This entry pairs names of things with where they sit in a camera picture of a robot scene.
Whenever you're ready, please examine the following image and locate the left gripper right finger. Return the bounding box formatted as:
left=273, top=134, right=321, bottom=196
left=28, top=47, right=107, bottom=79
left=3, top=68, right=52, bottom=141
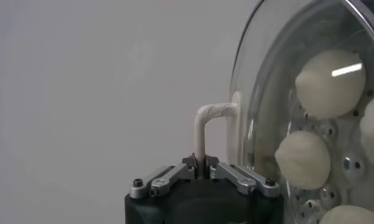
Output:
left=206, top=154, right=281, bottom=198

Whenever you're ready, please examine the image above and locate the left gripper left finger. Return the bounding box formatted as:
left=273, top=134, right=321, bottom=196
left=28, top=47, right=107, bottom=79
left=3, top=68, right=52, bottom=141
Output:
left=128, top=153, right=198, bottom=200

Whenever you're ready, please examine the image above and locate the white steamed baozi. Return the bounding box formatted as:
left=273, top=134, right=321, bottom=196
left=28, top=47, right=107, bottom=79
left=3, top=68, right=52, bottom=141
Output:
left=319, top=204, right=374, bottom=224
left=359, top=94, right=374, bottom=171
left=274, top=130, right=331, bottom=191
left=295, top=48, right=367, bottom=119

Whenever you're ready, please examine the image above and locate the glass lid with white handle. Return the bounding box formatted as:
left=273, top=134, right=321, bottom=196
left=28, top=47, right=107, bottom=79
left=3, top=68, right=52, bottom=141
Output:
left=194, top=0, right=374, bottom=224

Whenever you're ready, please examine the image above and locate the stainless steel steamer basket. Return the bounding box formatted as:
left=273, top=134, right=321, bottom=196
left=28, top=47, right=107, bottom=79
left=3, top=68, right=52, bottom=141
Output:
left=283, top=27, right=374, bottom=224

